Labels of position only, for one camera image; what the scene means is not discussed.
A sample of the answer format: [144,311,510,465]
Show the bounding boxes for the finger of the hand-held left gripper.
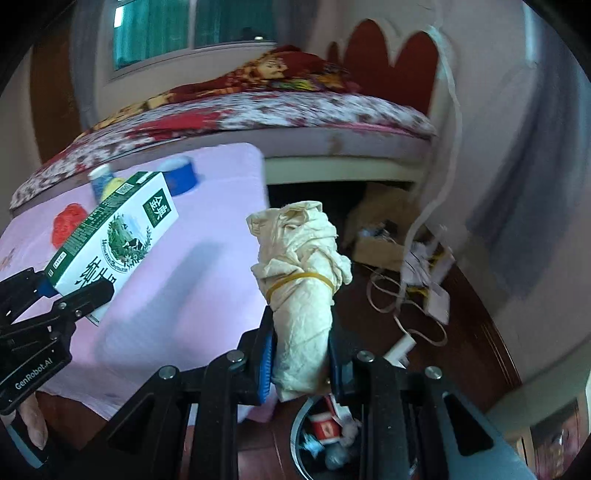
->
[0,278,115,334]
[0,267,58,319]

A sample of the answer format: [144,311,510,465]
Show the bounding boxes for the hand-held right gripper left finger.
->
[99,305,280,480]

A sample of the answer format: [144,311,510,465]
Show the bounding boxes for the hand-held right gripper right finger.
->
[325,318,541,480]

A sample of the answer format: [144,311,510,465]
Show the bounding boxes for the red paper cup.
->
[308,413,345,446]

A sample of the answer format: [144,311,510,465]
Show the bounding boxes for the cream cloth bundle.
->
[246,200,354,402]

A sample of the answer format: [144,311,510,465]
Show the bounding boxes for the red plastic bag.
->
[51,204,88,247]

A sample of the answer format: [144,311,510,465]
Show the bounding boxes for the green milk carton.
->
[44,171,180,328]

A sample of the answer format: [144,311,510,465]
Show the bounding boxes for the black bucket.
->
[290,392,370,480]

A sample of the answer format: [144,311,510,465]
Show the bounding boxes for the patterned blue paper cup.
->
[88,164,114,201]

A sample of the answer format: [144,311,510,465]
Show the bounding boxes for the plain blue paper cup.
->
[159,155,198,197]

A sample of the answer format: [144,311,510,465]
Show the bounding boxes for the person's left hand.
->
[21,394,49,448]

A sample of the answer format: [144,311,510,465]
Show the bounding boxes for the white power strip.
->
[385,335,416,365]

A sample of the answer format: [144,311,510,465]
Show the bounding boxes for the pink floral tablecloth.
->
[0,142,273,423]

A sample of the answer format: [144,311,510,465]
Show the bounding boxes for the cardboard box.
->
[346,185,421,273]

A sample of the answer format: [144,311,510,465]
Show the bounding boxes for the brown wooden door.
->
[28,41,84,162]

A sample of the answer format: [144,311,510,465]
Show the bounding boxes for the bed with floral quilt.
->
[9,88,437,213]

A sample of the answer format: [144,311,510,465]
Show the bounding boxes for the grey tied curtain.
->
[466,0,583,296]

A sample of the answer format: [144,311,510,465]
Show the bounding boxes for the window with green curtain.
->
[108,0,278,72]

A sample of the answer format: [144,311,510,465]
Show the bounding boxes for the colourful pillow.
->
[286,74,361,93]

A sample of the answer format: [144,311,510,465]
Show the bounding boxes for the red patterned blanket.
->
[88,45,361,130]

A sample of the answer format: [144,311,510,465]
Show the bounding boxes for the red and white headboard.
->
[327,18,439,116]

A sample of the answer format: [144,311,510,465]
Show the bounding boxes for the white cable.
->
[399,25,465,296]

